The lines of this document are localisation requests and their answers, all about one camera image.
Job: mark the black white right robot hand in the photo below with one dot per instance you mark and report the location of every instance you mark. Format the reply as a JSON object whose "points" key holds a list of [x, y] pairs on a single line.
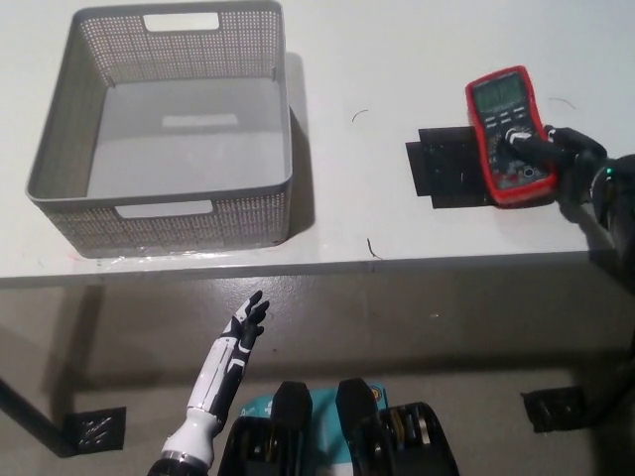
{"points": [[580, 168]]}

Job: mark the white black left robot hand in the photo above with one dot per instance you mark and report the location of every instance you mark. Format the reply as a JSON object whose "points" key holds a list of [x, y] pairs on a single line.
{"points": [[218, 377]]}

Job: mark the red digital multimeter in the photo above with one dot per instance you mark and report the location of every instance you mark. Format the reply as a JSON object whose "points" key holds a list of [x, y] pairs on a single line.
{"points": [[501, 99]]}

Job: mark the black floor tape patch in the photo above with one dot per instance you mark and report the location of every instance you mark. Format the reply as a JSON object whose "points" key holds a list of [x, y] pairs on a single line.
{"points": [[94, 429], [553, 409]]}

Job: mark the black robot torso teal tops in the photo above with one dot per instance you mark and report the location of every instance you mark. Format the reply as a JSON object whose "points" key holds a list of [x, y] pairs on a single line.
{"points": [[362, 436]]}

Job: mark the grey perforated plastic basket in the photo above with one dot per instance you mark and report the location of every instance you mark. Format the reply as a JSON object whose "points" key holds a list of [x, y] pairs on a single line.
{"points": [[69, 149]]}

